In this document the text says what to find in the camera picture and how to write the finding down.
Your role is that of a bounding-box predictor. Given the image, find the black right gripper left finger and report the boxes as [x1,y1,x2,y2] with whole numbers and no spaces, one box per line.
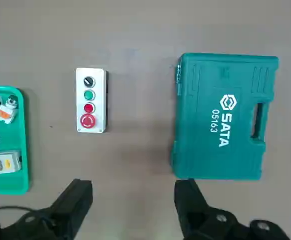
[0,178,94,240]

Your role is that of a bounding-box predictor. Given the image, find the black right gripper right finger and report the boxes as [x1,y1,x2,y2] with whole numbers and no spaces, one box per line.
[174,178,291,240]

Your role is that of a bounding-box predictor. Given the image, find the red emergency stop button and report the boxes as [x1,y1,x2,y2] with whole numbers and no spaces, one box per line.
[79,113,97,130]

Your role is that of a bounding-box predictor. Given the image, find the white four-button control box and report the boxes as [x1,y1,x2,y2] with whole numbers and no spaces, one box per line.
[75,67,109,134]

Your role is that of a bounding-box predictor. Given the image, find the green plastic tray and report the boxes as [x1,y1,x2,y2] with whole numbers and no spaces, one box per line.
[0,85,30,196]

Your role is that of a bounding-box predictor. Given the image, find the orange white pushbutton block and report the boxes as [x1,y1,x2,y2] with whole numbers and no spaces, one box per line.
[0,94,19,125]

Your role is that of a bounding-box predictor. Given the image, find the green SATA tool case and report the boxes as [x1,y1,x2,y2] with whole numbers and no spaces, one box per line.
[170,52,280,181]

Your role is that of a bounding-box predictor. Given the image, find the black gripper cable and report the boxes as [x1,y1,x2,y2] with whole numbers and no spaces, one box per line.
[0,205,52,221]

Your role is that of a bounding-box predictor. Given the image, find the grey switch box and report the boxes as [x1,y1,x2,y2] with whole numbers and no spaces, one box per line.
[0,149,23,175]

